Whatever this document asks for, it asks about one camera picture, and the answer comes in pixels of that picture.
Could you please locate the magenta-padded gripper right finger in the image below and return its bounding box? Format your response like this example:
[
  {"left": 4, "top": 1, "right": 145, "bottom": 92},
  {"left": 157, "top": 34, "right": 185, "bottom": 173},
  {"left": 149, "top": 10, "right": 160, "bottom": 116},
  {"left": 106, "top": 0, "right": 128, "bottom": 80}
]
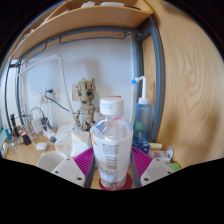
[{"left": 129, "top": 146, "right": 174, "bottom": 188}]

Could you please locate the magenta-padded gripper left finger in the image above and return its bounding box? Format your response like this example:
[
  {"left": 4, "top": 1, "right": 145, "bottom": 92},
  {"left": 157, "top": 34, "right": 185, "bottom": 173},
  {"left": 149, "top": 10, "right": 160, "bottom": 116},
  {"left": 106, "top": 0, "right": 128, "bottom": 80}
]
[{"left": 50, "top": 147, "right": 98, "bottom": 190}]

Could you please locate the clear plastic water bottle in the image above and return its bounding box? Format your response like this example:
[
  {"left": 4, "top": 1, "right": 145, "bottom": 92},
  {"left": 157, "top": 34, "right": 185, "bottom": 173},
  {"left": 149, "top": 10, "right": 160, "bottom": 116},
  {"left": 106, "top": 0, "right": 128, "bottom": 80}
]
[{"left": 89, "top": 96, "right": 134, "bottom": 191}]

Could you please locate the small yellow tube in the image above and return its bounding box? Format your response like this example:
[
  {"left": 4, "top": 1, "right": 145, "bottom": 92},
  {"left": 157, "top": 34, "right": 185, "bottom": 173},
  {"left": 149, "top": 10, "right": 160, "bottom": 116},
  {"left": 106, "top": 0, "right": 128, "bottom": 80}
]
[{"left": 148, "top": 142, "right": 163, "bottom": 150}]

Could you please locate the small blue box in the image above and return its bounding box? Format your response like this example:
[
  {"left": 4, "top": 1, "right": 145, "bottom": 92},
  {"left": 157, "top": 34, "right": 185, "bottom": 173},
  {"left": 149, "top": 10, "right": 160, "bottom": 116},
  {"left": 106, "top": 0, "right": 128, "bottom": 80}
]
[{"left": 132, "top": 139, "right": 151, "bottom": 155}]

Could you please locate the white earbuds case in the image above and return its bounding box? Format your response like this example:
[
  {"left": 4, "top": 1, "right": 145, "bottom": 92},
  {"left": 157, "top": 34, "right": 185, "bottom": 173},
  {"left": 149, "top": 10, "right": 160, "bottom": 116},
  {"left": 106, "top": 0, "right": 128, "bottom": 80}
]
[{"left": 35, "top": 142, "right": 48, "bottom": 151}]

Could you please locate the blue nasal rinse bottle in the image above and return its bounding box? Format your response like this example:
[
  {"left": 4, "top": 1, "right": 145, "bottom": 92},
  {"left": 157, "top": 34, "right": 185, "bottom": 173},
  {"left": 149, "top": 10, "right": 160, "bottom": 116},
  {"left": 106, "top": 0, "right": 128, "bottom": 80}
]
[{"left": 130, "top": 75, "right": 154, "bottom": 144}]

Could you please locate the black charger cube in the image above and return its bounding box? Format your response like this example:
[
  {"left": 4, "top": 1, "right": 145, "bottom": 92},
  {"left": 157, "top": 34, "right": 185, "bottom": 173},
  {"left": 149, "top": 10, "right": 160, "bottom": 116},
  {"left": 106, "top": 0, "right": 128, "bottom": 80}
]
[{"left": 21, "top": 134, "right": 33, "bottom": 146}]

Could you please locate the white charger block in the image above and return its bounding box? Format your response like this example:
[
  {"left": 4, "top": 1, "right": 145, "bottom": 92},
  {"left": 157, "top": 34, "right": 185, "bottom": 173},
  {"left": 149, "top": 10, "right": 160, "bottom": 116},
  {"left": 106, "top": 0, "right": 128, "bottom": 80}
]
[{"left": 30, "top": 117, "right": 45, "bottom": 134}]

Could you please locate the tree creature figurine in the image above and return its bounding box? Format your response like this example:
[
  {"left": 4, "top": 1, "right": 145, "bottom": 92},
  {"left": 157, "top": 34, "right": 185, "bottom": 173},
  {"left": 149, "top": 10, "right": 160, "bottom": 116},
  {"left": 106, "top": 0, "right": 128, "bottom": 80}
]
[{"left": 73, "top": 77, "right": 100, "bottom": 132}]

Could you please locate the white desk lamp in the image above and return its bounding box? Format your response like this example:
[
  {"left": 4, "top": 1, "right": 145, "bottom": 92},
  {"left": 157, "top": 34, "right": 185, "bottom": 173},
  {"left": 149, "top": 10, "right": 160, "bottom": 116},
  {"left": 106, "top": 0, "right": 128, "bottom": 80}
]
[{"left": 15, "top": 53, "right": 78, "bottom": 128}]

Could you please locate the wooden shelf unit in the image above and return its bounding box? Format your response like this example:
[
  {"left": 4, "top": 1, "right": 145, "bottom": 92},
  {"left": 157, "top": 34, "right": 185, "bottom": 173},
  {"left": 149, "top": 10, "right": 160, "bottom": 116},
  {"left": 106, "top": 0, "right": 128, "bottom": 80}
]
[{"left": 6, "top": 0, "right": 154, "bottom": 64}]

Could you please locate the grey metal frame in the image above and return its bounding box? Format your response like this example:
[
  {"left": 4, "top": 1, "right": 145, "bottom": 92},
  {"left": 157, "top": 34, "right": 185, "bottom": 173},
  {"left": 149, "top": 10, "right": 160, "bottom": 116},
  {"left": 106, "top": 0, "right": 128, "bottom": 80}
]
[{"left": 3, "top": 14, "right": 166, "bottom": 143}]

